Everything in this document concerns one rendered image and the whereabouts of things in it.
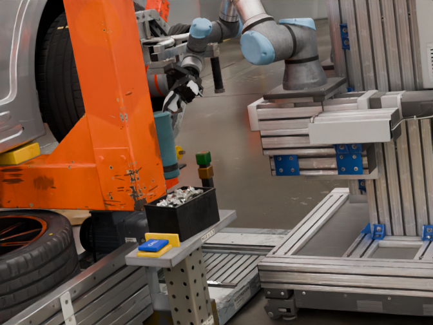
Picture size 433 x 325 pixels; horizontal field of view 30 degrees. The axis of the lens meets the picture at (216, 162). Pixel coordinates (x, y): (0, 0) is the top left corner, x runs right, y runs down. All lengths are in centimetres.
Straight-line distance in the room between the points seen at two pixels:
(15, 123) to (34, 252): 59
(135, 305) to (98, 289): 21
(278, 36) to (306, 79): 18
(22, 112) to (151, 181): 58
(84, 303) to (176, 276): 30
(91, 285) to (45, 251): 18
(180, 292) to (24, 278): 49
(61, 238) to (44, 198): 29
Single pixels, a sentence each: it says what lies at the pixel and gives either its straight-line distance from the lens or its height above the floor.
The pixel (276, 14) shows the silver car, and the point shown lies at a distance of 564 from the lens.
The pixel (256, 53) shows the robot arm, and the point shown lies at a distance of 262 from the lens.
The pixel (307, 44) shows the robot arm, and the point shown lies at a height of 96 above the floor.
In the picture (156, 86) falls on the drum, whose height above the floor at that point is 84.
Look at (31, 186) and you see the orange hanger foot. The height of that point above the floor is 61.
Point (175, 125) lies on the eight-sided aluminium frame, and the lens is 340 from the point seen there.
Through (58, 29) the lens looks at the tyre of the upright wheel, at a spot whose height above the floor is 111.
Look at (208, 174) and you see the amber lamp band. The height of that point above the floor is 59.
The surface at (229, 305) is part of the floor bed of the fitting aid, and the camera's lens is 299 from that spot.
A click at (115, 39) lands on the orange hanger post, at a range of 258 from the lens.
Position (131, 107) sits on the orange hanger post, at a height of 86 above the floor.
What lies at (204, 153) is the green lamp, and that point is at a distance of 271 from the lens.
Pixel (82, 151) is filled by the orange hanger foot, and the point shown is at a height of 72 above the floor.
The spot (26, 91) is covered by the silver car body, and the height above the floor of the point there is 92.
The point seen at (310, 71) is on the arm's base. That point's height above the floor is 87.
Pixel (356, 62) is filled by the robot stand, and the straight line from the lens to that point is 284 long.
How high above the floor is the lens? 129
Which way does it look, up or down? 14 degrees down
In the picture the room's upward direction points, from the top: 9 degrees counter-clockwise
